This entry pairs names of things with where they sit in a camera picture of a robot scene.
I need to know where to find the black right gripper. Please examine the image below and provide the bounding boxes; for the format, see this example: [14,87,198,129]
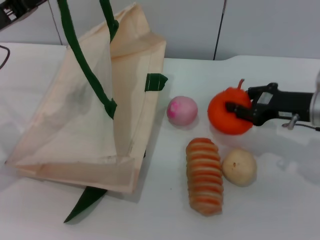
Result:
[224,82,315,127]

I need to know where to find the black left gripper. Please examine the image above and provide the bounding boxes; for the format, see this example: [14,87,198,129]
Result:
[0,0,48,31]

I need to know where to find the orange with stem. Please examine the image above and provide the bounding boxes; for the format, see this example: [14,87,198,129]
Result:
[207,78,253,135]

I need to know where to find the pink peach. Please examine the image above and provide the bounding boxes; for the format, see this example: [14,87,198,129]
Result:
[166,95,199,127]

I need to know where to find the cream canvas handbag green handles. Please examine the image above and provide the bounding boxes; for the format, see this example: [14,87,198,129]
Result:
[4,0,169,224]

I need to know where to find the pale yellow round pear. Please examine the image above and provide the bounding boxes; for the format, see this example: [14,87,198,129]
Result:
[221,147,258,187]

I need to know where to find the orange striped bread loaf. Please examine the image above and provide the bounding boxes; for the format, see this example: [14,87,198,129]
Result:
[185,137,224,216]

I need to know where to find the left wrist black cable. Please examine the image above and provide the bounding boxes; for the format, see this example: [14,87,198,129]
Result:
[0,44,11,70]

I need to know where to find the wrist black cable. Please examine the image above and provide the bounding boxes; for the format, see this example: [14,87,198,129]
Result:
[0,44,11,70]
[281,113,320,131]

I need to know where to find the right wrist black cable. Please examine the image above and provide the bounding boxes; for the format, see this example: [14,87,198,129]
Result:
[281,113,320,131]

